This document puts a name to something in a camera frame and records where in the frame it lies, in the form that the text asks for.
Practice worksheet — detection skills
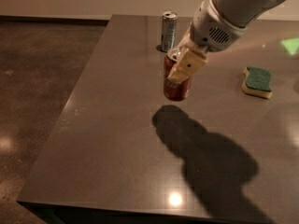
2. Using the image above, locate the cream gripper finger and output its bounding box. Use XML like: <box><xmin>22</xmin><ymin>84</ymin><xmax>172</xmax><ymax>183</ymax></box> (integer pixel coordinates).
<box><xmin>178</xmin><ymin>28</ymin><xmax>192</xmax><ymax>48</ymax></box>
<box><xmin>167</xmin><ymin>47</ymin><xmax>207</xmax><ymax>83</ymax></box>

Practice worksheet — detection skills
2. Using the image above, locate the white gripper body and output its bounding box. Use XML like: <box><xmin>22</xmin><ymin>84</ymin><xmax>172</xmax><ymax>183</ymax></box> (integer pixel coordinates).
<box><xmin>191</xmin><ymin>0</ymin><xmax>246</xmax><ymax>52</ymax></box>

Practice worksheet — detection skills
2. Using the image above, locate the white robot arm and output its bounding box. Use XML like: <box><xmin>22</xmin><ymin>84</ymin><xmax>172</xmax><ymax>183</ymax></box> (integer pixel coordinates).
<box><xmin>168</xmin><ymin>0</ymin><xmax>285</xmax><ymax>84</ymax></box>

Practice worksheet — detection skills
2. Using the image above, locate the green yellow sponge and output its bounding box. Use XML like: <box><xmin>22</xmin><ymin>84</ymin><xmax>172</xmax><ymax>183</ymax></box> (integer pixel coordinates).
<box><xmin>242</xmin><ymin>66</ymin><xmax>272</xmax><ymax>99</ymax></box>

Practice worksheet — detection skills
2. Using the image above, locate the red coke can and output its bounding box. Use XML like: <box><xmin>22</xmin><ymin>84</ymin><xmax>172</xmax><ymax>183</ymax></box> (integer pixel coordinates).
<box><xmin>164</xmin><ymin>48</ymin><xmax>192</xmax><ymax>102</ymax></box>

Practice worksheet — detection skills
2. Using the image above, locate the silver redbull can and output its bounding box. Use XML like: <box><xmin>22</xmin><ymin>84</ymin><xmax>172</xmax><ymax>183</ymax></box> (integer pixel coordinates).
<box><xmin>161</xmin><ymin>11</ymin><xmax>178</xmax><ymax>52</ymax></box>

